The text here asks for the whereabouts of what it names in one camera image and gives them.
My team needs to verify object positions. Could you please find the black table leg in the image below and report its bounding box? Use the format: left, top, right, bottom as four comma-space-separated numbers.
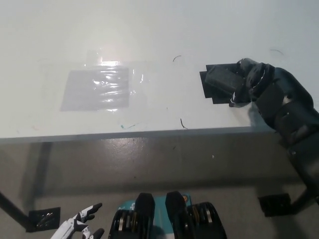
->
290, 188, 312, 209
0, 191, 28, 227

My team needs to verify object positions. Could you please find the black tape mark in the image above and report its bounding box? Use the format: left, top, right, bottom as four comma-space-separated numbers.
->
199, 62, 250, 107

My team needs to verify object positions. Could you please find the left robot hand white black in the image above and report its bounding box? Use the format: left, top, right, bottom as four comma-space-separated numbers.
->
51, 202, 106, 239

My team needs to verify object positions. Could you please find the clear plastic film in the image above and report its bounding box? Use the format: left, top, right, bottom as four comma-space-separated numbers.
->
53, 49, 167, 125

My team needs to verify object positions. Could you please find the black table foot plate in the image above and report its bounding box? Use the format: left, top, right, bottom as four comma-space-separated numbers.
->
25, 207, 62, 233
257, 193, 293, 217

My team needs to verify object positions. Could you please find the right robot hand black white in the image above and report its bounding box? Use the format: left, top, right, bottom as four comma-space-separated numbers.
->
229, 57, 277, 108

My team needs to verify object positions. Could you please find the grey paper sheet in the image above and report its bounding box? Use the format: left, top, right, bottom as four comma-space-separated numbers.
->
60, 69, 130, 112

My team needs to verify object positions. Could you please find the dark grey whiteboard eraser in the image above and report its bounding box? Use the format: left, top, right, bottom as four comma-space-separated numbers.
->
204, 67, 244, 93

